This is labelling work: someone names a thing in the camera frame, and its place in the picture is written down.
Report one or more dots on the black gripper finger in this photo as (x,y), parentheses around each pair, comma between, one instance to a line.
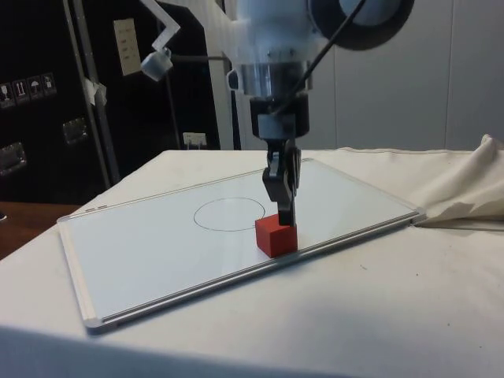
(280,185)
(297,169)

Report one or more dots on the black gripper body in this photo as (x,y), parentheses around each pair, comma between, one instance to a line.
(301,112)

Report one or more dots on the red cube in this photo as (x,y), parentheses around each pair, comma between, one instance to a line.
(275,238)

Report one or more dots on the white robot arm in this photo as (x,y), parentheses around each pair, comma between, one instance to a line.
(271,27)

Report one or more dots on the pale lockers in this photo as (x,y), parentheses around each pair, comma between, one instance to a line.
(433,98)

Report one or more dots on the flat whiteboard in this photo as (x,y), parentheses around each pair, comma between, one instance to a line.
(157,252)

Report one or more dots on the black cabinet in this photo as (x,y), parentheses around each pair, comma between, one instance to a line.
(47,59)

